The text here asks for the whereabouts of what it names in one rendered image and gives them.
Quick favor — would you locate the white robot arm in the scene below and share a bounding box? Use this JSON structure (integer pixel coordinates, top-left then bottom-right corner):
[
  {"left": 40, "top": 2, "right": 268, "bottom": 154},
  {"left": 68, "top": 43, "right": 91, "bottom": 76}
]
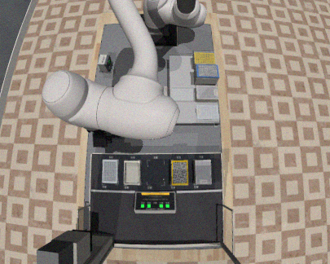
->
[{"left": 42, "top": 0, "right": 207, "bottom": 147}]

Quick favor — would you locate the cream one-well reservoir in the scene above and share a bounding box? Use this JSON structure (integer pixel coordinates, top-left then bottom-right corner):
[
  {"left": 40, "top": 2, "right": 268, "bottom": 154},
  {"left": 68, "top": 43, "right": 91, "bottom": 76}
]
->
[{"left": 124, "top": 161, "right": 141, "bottom": 185}]

